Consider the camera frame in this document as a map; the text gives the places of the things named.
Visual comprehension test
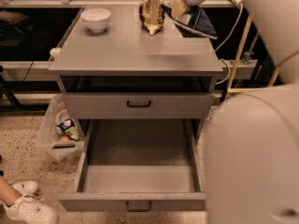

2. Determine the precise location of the blue chip bag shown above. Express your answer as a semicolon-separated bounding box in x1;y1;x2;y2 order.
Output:
162;2;218;39

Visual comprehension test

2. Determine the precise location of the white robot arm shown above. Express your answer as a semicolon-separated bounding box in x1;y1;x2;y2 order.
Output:
204;0;299;224

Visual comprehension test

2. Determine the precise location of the brown chip bag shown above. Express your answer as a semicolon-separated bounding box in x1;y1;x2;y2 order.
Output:
139;0;165;35

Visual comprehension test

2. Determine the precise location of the grey drawer cabinet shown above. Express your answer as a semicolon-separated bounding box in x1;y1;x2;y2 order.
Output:
50;5;222;133

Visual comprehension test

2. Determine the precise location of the closed top drawer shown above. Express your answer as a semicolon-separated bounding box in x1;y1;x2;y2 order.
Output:
62;93;214;119

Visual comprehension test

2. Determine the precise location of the open middle drawer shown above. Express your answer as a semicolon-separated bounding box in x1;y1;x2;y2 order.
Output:
59;119;206;212

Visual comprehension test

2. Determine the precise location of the clear plastic trash bag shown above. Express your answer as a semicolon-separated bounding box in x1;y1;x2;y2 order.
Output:
36;94;84;161

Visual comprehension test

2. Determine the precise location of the white bowl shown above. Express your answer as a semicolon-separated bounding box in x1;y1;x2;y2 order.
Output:
80;8;111;33

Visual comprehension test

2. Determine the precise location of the white knob on cabinet side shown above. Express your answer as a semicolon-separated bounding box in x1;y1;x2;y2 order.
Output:
50;48;61;59

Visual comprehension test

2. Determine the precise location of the white sneaker rear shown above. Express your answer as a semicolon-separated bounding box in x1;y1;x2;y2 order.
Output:
10;180;38;194

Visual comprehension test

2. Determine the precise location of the white sneaker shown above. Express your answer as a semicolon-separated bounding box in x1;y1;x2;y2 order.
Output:
4;194;58;224
10;180;38;194

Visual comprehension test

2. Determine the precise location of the white sneaker front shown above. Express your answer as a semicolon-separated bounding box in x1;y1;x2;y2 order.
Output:
4;194;58;224

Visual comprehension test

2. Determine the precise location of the person's leg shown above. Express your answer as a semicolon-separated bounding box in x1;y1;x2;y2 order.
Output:
0;176;21;206

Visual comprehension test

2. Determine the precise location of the white power cable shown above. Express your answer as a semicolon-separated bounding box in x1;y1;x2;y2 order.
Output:
213;4;244;86

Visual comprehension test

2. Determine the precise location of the wooden ladder frame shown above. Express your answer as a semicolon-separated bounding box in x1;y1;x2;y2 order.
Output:
224;14;281;101

